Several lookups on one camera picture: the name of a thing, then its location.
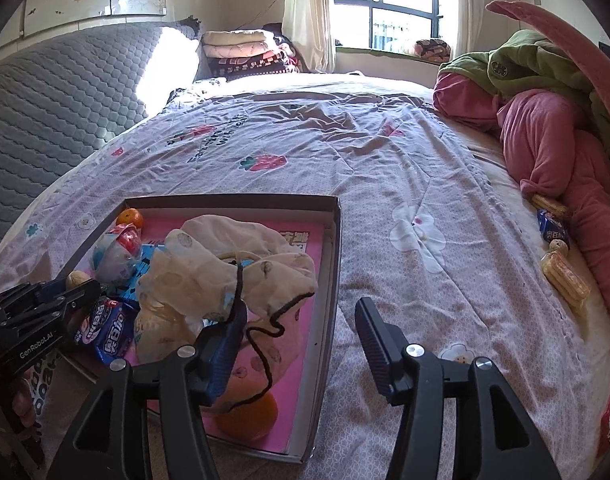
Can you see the small blue candy packet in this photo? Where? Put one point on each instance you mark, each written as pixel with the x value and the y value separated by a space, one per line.
pixel 554 227

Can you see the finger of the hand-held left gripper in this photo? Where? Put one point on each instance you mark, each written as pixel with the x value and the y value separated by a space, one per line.
pixel 82 296
pixel 50 290

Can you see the beige egg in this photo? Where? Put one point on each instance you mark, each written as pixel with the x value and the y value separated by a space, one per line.
pixel 79 278

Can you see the cream folded blanket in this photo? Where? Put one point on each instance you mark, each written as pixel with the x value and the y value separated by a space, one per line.
pixel 235 42

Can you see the stack of folded blankets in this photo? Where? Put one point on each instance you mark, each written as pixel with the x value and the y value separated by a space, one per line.
pixel 255 66

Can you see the dark blue snack packet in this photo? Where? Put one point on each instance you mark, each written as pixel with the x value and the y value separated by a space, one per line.
pixel 105 331

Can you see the floral blanket on windowsill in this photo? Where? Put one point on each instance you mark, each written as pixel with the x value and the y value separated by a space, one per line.
pixel 432 50

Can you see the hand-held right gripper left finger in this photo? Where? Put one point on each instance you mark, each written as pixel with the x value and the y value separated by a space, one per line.
pixel 225 355

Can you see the dark framed window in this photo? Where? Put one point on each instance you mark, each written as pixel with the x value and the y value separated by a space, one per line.
pixel 400 5

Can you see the yellow wafer packet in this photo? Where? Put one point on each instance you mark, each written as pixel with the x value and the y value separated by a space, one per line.
pixel 547 205
pixel 567 282

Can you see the cream curtain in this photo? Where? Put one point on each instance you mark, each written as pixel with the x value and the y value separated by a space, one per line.
pixel 307 15
pixel 469 5

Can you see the person's left hand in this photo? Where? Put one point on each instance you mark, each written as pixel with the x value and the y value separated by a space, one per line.
pixel 22 405

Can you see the grey quilted headboard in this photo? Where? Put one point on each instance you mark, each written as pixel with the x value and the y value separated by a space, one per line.
pixel 60 110

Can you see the green blanket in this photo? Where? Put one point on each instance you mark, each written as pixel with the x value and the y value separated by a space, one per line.
pixel 530 60

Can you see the large toy egg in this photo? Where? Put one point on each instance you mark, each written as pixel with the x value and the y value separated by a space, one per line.
pixel 112 260

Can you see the orange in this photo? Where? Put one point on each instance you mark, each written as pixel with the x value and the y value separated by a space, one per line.
pixel 250 422
pixel 131 218

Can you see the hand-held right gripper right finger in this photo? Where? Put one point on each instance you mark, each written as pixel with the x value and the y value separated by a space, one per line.
pixel 380 350

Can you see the cream bed sheet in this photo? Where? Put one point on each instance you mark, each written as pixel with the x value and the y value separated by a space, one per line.
pixel 515 185

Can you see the pink curved cushion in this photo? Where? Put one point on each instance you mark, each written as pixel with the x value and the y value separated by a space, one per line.
pixel 570 45

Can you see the pink blanket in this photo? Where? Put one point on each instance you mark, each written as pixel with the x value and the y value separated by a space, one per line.
pixel 550 135

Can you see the shallow brown cardboard box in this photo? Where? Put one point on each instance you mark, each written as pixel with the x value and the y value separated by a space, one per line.
pixel 328 285

